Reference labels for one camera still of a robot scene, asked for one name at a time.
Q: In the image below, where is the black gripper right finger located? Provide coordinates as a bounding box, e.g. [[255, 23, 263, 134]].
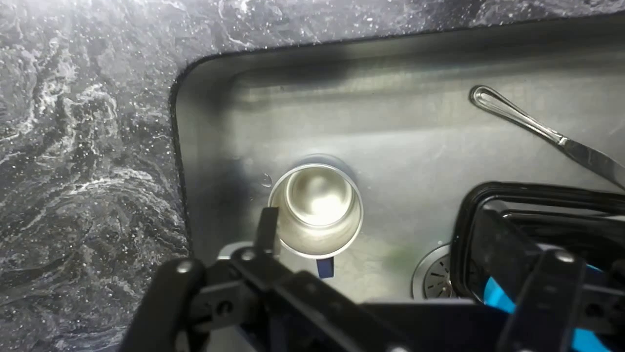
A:
[[476, 203, 625, 352]]

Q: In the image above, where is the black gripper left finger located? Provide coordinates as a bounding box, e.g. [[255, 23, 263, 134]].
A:
[[119, 205, 406, 352]]

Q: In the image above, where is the blue metal cup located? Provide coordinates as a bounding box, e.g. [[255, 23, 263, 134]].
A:
[[265, 162, 365, 279]]

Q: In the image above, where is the steel sink drain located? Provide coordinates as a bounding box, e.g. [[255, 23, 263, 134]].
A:
[[408, 242, 458, 301]]

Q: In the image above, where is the stainless steel sink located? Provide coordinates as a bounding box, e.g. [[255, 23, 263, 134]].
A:
[[167, 11, 625, 308]]

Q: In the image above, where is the green blue brush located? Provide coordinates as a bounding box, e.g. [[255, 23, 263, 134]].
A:
[[484, 275, 613, 352]]

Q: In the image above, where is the steel spoon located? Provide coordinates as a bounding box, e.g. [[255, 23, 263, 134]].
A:
[[466, 83, 625, 191]]

